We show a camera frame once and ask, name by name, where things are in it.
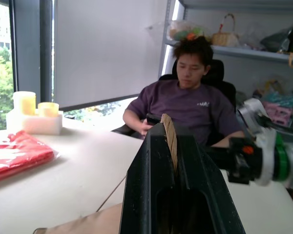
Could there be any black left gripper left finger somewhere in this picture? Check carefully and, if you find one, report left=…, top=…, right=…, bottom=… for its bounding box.
left=119, top=120, right=174, bottom=234

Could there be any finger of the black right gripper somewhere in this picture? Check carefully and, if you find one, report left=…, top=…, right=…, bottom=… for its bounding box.
left=202, top=145, right=232, bottom=169

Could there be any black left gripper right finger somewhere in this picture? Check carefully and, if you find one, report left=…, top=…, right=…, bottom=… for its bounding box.
left=175, top=122, right=246, bottom=234

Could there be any brown paper bag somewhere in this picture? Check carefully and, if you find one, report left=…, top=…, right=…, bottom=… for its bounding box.
left=33, top=113, right=179, bottom=234

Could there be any dark green bag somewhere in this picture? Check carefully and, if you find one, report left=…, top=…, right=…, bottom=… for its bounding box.
left=260, top=21, right=293, bottom=68

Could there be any clear bag of colourful toys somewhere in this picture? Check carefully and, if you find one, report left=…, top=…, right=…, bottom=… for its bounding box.
left=169, top=20, right=211, bottom=41

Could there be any black smartphone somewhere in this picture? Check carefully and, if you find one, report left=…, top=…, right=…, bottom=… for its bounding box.
left=146, top=113, right=163, bottom=125

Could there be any pink plastic basket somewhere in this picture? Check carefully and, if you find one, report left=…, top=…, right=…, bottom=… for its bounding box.
left=262, top=100, right=293, bottom=127

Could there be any man in purple shirt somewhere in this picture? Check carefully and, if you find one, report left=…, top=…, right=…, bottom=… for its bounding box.
left=123, top=36, right=246, bottom=148

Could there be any black office chair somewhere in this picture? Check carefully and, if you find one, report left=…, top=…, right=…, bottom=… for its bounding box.
left=111, top=59, right=237, bottom=147

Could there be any grey metal shelf unit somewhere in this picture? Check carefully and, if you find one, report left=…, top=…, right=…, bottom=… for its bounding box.
left=158, top=0, right=293, bottom=147

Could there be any short yellow plastic cup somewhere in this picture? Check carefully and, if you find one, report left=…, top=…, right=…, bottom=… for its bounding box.
left=38, top=102, right=60, bottom=118

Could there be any white foam block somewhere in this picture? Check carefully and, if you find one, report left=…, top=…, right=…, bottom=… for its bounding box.
left=5, top=109, right=64, bottom=136

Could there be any white roller blind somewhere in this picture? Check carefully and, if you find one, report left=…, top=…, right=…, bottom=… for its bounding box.
left=53, top=0, right=173, bottom=112

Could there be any red cloth in plastic wrap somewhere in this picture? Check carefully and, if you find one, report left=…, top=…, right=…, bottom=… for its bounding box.
left=0, top=130, right=60, bottom=184

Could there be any tall yellow plastic cup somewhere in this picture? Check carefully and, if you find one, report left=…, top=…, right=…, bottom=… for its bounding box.
left=12, top=91, right=37, bottom=116

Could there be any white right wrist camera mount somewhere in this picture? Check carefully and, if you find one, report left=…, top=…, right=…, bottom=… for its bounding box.
left=236, top=97, right=279, bottom=188

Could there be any green right wrist ring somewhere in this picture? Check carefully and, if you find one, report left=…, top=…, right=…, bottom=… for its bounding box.
left=272, top=133, right=289, bottom=183

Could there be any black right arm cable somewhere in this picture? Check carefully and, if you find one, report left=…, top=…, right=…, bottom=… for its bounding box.
left=262, top=117, right=293, bottom=135

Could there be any wicker basket with handle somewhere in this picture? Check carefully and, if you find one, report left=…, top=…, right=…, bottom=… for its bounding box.
left=211, top=13, right=240, bottom=47

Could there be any dark window frame post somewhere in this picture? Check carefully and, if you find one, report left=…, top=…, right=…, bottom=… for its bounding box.
left=9, top=0, right=53, bottom=103

